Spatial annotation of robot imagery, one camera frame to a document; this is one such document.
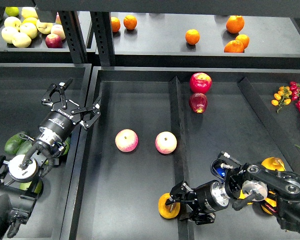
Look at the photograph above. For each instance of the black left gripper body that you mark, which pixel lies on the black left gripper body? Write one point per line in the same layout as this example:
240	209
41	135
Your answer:
61	121

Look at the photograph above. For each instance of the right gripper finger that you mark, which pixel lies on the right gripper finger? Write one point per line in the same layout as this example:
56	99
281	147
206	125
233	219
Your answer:
198	216
181	193

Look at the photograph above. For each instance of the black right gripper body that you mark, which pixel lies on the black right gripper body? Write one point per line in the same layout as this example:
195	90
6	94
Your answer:
210	197

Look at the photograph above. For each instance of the yellow pear with brown stem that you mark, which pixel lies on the yellow pear with brown stem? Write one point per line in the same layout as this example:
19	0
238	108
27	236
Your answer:
169	211

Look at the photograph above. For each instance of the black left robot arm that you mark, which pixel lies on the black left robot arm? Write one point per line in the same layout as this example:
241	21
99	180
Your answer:
21	177

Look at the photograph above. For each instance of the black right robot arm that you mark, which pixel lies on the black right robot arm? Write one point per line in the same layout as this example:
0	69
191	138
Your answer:
274	189

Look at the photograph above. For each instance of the yellow pear under arm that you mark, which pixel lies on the yellow pear under arm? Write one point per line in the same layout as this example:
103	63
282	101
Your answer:
273	163

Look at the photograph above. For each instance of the avocado middle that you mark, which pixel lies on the avocado middle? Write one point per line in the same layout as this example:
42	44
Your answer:
66	145

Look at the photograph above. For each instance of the avocado far left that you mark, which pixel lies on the avocado far left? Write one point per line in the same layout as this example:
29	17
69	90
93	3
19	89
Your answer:
13	144

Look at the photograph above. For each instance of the pale yellow pear front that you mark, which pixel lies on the pale yellow pear front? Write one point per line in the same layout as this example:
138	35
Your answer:
21	40

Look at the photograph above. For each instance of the pale yellow pear right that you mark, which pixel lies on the pale yellow pear right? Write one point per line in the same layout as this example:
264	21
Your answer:
44	27

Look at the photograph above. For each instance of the pale yellow pear centre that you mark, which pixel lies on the pale yellow pear centre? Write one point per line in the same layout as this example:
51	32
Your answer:
29	29

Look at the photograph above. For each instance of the pale yellow pear left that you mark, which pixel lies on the pale yellow pear left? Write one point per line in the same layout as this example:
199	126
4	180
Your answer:
7	33

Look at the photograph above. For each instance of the black tray divider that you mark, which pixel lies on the black tray divider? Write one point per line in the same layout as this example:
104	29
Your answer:
180	162

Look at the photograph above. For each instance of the pink apple left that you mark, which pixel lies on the pink apple left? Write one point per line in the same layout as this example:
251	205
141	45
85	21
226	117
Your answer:
126	140

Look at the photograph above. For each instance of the pink apple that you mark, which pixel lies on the pink apple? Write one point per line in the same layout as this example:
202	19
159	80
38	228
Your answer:
126	140
165	142

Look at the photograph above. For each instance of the pink apple right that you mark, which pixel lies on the pink apple right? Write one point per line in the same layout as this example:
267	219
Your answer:
165	142

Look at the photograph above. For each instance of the dark red shelf apple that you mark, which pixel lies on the dark red shelf apple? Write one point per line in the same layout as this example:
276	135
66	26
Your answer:
53	41

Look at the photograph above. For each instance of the pale pink peach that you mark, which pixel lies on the pale pink peach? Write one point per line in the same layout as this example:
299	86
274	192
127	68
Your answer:
57	29

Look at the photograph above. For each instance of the orange on shelf left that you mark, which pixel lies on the orange on shelf left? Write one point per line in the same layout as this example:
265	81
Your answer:
115	24

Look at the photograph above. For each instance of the orange on shelf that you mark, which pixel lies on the orange on shelf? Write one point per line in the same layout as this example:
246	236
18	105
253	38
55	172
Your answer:
115	24
130	22
192	36

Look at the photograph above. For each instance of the black slanted divider right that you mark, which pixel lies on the black slanted divider right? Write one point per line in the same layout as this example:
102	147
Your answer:
280	138

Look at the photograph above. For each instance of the green lime on shelf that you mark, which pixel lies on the green lime on shelf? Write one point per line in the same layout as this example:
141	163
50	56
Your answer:
12	11

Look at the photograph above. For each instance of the bright red apple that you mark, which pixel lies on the bright red apple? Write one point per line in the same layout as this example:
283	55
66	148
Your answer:
200	82

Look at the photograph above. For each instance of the orange cherry tomato bunch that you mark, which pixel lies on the orange cherry tomato bunch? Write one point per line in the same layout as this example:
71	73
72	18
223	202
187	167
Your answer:
281	98

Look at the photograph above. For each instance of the orange on shelf middle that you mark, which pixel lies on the orange on shelf middle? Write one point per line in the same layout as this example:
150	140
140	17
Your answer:
192	36

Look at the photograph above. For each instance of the red cherry tomato bunch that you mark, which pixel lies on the red cherry tomato bunch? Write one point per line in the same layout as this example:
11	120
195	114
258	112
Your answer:
294	87

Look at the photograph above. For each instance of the orange front right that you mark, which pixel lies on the orange front right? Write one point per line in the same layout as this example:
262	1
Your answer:
234	46

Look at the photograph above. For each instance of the orange right small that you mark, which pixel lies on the orange right small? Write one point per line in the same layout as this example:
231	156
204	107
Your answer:
244	39

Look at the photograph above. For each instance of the large orange top right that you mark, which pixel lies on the large orange top right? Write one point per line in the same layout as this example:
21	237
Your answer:
235	24

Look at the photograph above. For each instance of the black shelf post left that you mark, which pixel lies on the black shelf post left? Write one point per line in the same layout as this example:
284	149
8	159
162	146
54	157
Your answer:
74	37

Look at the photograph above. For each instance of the black shelf post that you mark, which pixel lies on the black shelf post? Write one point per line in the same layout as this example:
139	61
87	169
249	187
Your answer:
74	37
102	29

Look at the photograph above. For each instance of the black shelf post right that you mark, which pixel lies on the black shelf post right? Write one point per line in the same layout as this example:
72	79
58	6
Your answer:
102	29

